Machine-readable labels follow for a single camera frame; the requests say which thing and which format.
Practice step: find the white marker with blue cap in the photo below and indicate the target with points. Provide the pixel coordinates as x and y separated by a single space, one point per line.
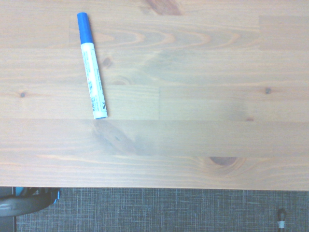
92 70

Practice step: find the black headphones with blue pads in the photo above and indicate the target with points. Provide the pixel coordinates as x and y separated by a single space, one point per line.
29 204

